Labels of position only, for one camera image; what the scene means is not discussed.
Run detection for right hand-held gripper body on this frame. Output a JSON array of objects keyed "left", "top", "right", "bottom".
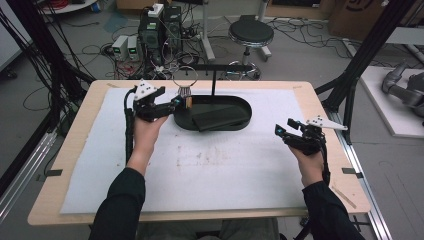
[{"left": 282, "top": 115, "right": 349, "bottom": 157}]

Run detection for black computer tower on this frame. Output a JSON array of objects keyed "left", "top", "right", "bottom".
[
  {"left": 162, "top": 5, "right": 183, "bottom": 53},
  {"left": 137, "top": 13, "right": 165, "bottom": 66}
]

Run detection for person's legs, grey trousers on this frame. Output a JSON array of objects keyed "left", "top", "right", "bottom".
[{"left": 136, "top": 217, "right": 282, "bottom": 240}]

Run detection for white felt mat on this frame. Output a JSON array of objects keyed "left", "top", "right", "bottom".
[{"left": 59, "top": 87, "right": 313, "bottom": 215}]

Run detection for white power adapter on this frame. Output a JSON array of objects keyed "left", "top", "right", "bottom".
[{"left": 147, "top": 3, "right": 165, "bottom": 19}]

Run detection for white platform board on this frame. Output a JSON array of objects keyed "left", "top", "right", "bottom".
[{"left": 359, "top": 65, "right": 424, "bottom": 140}]

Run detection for hand-held gripper black cable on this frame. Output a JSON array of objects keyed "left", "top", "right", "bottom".
[
  {"left": 319, "top": 138, "right": 332, "bottom": 187},
  {"left": 123, "top": 85, "right": 138, "bottom": 167}
]

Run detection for person's right hand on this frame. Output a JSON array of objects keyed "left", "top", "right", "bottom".
[{"left": 287, "top": 145, "right": 326, "bottom": 188}]

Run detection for brown cardboard box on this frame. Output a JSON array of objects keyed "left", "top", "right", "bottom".
[{"left": 327, "top": 0, "right": 424, "bottom": 43}]

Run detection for black round stool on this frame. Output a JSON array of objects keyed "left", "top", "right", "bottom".
[{"left": 222, "top": 14, "right": 276, "bottom": 81}]

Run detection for black oval tray with rack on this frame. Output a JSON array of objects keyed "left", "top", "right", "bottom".
[{"left": 172, "top": 63, "right": 255, "bottom": 132}]

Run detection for white bench power supply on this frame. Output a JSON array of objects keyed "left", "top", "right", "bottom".
[
  {"left": 111, "top": 34, "right": 130, "bottom": 62},
  {"left": 127, "top": 35, "right": 140, "bottom": 62}
]

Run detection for black rectangular case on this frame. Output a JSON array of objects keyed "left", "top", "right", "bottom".
[{"left": 191, "top": 105, "right": 252, "bottom": 133}]

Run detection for white metal stand leg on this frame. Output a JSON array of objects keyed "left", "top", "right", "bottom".
[{"left": 198, "top": 0, "right": 217, "bottom": 63}]

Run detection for metal key ring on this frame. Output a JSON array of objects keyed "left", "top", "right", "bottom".
[{"left": 171, "top": 65, "right": 199, "bottom": 111}]

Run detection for left hand-held gripper black cable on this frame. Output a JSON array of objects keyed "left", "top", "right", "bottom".
[{"left": 123, "top": 85, "right": 138, "bottom": 167}]

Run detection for black tape strip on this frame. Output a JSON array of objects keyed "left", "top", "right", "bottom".
[
  {"left": 35, "top": 168, "right": 64, "bottom": 183},
  {"left": 341, "top": 167, "right": 365, "bottom": 180}
]

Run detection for black frame post with cables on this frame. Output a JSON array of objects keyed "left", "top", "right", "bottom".
[{"left": 0, "top": 0, "right": 96, "bottom": 198}]

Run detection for aluminium frame rail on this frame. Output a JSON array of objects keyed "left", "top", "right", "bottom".
[
  {"left": 326, "top": 109, "right": 394, "bottom": 240},
  {"left": 0, "top": 130, "right": 58, "bottom": 224}
]

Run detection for right hand-held gripper black cable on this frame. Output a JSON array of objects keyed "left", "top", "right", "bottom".
[{"left": 319, "top": 138, "right": 332, "bottom": 187}]

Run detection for white round table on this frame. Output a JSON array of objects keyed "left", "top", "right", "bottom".
[{"left": 39, "top": 0, "right": 98, "bottom": 15}]

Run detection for white board panel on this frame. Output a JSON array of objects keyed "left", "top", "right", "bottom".
[{"left": 0, "top": 5, "right": 33, "bottom": 73}]

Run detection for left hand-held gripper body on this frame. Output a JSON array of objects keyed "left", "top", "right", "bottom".
[{"left": 132, "top": 78, "right": 176, "bottom": 123}]

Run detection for person's left hand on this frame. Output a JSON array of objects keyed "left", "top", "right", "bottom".
[{"left": 132, "top": 114, "right": 170, "bottom": 160}]

